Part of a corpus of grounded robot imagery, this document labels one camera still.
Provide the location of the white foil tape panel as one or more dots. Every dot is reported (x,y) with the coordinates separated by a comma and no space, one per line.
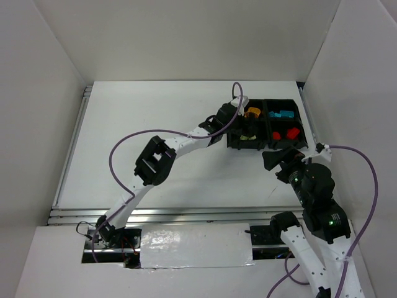
(225,245)

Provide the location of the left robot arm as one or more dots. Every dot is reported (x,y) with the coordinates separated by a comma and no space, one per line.
(155,162)

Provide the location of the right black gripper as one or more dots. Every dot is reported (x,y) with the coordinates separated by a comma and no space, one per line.
(285,169)

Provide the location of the teal and green lego brick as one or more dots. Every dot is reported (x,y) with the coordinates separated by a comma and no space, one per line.
(286,114)

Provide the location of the red rounded lego brick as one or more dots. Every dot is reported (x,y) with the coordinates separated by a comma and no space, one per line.
(276,136)

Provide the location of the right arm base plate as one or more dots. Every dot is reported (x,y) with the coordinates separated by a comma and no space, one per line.
(265,246)

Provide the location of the aluminium rail frame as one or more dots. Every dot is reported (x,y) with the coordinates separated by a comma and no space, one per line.
(175,215)

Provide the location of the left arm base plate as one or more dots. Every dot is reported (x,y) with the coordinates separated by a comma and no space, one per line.
(126,251)

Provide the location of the blue monster face lego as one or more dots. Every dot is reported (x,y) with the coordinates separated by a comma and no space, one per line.
(274,114)

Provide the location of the black four-compartment bin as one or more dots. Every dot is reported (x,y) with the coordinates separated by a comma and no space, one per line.
(270,125)

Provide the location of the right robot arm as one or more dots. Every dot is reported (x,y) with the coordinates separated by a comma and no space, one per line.
(323,243)

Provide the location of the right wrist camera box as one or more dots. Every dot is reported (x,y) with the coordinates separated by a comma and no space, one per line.
(321,155)

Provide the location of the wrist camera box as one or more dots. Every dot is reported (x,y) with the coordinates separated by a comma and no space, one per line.
(240,103)
(321,155)

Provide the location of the red half-round lego brick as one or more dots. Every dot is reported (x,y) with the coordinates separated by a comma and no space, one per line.
(293,133)

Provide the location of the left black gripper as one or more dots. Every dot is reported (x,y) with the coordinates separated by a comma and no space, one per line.
(240,118)

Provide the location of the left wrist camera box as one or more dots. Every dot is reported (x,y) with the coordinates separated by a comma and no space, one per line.
(240,103)

